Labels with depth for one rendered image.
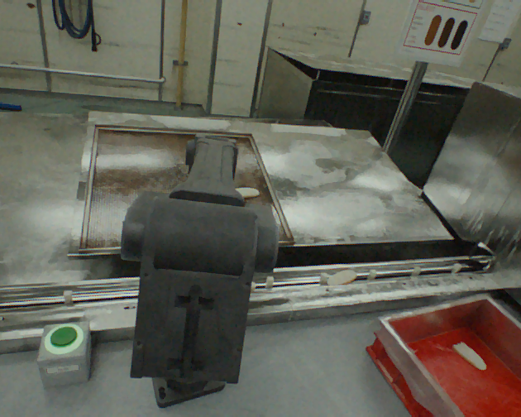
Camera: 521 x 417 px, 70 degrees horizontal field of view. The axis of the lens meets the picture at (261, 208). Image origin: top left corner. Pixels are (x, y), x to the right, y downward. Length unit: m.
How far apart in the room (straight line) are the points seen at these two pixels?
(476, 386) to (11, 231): 1.11
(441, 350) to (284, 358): 0.36
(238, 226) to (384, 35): 4.95
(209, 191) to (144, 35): 4.06
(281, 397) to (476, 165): 0.84
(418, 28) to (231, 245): 1.44
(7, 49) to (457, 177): 4.11
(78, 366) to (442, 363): 0.71
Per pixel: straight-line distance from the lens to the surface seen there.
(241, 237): 0.25
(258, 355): 0.79
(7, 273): 0.98
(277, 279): 0.90
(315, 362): 0.81
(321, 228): 1.04
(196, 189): 0.31
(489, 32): 6.13
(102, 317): 0.78
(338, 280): 0.94
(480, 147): 1.23
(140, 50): 4.37
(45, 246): 1.03
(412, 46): 1.64
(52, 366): 0.72
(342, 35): 4.88
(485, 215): 1.21
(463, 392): 0.92
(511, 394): 0.99
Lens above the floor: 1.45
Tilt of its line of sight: 32 degrees down
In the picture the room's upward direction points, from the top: 12 degrees clockwise
